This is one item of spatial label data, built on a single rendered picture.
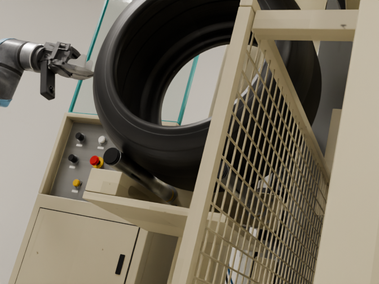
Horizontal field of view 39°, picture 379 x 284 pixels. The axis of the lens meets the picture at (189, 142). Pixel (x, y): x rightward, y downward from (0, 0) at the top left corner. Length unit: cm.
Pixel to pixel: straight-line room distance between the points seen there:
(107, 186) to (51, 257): 94
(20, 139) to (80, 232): 219
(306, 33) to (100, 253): 152
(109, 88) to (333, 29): 78
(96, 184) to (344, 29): 79
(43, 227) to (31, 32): 256
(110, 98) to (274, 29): 71
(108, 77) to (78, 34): 315
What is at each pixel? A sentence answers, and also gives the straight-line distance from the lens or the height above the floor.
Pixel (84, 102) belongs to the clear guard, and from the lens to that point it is 239.
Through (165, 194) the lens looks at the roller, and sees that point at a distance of 154.
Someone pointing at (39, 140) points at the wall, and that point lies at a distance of 422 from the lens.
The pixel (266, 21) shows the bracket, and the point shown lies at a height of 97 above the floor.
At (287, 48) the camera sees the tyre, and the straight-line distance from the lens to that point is 123.
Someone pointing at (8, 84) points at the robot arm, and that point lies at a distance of 173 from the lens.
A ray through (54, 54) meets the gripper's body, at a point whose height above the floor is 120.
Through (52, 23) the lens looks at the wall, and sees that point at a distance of 457.
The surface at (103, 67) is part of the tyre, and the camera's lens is 140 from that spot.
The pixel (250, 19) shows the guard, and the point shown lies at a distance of 71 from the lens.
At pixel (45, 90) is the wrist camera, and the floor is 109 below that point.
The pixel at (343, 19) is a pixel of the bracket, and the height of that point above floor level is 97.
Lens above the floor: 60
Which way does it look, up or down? 17 degrees up
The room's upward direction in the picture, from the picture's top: 14 degrees clockwise
